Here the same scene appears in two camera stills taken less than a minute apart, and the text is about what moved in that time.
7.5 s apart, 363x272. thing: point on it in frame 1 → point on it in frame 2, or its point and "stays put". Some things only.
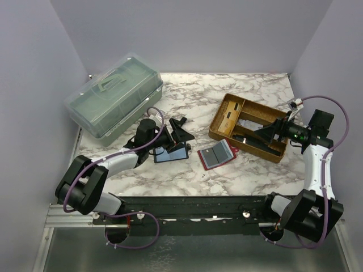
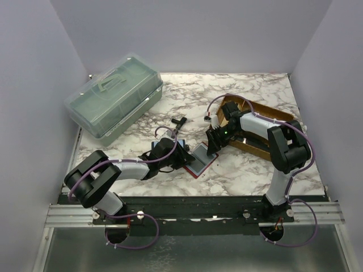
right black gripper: [279, 127] → [215, 144]
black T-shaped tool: [183, 120] stays put
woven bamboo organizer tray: [235, 123] stays put
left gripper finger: [179, 134] → [187, 157]
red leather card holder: [222, 153] → [202, 161]
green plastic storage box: [108, 101] stays put
